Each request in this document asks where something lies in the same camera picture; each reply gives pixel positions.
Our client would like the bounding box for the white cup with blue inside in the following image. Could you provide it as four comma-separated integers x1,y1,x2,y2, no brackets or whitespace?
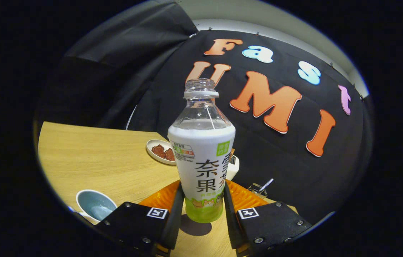
76,189,118,225

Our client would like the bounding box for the metal wire basket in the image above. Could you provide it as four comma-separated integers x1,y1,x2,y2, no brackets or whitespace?
247,183,268,199

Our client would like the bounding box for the silver metal utensil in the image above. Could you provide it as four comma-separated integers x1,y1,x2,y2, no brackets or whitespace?
259,178,274,193

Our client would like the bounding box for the dark brown round coaster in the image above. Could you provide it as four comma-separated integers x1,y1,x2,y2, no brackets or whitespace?
180,214,212,236

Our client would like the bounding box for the wooden table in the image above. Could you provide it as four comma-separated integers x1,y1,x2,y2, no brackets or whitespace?
37,121,298,257

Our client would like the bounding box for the white toaster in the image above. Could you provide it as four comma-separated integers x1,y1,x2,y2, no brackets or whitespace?
226,153,240,181

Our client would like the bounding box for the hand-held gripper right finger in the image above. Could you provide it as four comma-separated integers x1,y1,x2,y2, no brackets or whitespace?
224,180,313,257

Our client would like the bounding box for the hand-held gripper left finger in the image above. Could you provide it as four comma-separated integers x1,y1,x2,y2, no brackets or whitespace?
96,180,186,257

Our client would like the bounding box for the white green label juice bottle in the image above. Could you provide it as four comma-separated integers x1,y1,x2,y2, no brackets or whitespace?
168,79,236,223

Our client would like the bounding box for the black backdrop cloth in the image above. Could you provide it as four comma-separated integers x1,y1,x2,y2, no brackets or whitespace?
34,0,373,225

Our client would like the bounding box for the white round plate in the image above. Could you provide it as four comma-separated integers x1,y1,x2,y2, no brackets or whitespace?
146,139,177,165

